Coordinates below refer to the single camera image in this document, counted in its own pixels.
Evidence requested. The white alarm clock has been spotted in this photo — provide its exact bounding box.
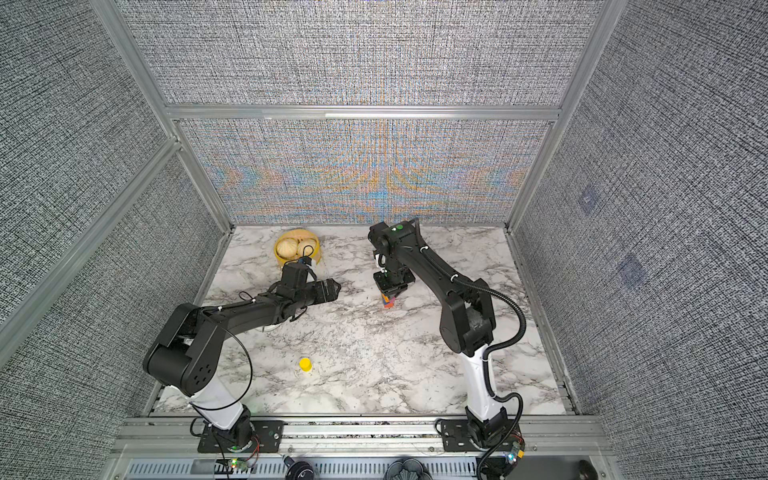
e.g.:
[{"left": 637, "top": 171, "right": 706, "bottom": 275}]
[{"left": 260, "top": 324, "right": 282, "bottom": 333}]

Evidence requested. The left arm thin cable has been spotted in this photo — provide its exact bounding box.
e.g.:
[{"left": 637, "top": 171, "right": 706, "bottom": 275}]
[{"left": 190, "top": 323, "right": 254, "bottom": 414}]

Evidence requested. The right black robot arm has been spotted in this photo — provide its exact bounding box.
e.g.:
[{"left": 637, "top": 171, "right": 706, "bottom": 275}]
[{"left": 368, "top": 219, "right": 508, "bottom": 449}]

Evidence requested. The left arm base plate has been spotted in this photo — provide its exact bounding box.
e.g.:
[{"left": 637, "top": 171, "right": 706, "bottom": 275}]
[{"left": 197, "top": 420, "right": 285, "bottom": 454}]

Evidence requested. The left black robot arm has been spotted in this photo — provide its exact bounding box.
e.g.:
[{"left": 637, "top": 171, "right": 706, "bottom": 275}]
[{"left": 143, "top": 257, "right": 341, "bottom": 452}]

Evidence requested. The yellow cylinder block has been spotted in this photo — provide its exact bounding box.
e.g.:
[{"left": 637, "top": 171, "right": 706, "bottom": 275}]
[{"left": 298, "top": 358, "right": 312, "bottom": 372}]

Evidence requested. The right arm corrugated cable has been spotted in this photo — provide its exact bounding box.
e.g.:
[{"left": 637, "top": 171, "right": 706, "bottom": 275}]
[{"left": 455, "top": 277, "right": 527, "bottom": 463}]

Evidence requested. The yellow bamboo steamer basket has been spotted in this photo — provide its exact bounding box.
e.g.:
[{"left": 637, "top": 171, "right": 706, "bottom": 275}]
[{"left": 273, "top": 229, "right": 322, "bottom": 266}]

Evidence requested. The right cream bun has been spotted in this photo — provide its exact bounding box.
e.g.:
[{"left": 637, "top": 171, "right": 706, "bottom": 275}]
[{"left": 297, "top": 238, "right": 318, "bottom": 257}]

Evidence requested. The cream bun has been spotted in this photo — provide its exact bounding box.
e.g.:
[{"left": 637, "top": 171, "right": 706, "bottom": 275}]
[
  {"left": 297, "top": 238, "right": 318, "bottom": 257},
  {"left": 275, "top": 237, "right": 299, "bottom": 260}
]

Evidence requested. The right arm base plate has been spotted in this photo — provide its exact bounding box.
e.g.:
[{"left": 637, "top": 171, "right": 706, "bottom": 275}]
[{"left": 435, "top": 418, "right": 483, "bottom": 453}]

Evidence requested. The left cream bun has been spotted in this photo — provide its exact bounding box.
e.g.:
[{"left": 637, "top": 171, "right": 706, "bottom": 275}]
[{"left": 275, "top": 237, "right": 299, "bottom": 260}]

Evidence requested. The aluminium front rail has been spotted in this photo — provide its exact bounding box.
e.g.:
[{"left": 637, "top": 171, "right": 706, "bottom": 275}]
[{"left": 108, "top": 414, "right": 614, "bottom": 459}]

